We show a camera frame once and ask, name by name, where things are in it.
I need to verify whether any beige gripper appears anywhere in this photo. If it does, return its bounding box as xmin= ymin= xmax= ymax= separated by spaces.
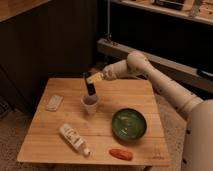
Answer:
xmin=83 ymin=72 xmax=104 ymax=96

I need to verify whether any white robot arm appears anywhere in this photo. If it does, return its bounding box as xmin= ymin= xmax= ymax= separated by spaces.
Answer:
xmin=86 ymin=50 xmax=213 ymax=171

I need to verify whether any green ceramic bowl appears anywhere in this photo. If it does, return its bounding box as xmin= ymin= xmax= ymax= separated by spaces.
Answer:
xmin=111 ymin=108 xmax=147 ymax=141

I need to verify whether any white plastic bottle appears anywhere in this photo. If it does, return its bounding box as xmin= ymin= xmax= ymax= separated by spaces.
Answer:
xmin=59 ymin=124 xmax=91 ymax=157

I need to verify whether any wooden table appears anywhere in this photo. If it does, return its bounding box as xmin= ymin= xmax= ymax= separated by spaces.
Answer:
xmin=17 ymin=78 xmax=170 ymax=166

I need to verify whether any red orange oblong object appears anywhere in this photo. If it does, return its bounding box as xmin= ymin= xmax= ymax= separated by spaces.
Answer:
xmin=109 ymin=149 xmax=133 ymax=161

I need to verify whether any vertical metal pole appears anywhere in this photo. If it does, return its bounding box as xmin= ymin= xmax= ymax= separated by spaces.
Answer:
xmin=107 ymin=0 xmax=111 ymax=42

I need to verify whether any grey metal beam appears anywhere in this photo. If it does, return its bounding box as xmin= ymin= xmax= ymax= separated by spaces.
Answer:
xmin=97 ymin=38 xmax=213 ymax=93

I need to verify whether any wooden shelf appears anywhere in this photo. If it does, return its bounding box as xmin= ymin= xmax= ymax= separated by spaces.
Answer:
xmin=111 ymin=0 xmax=213 ymax=26

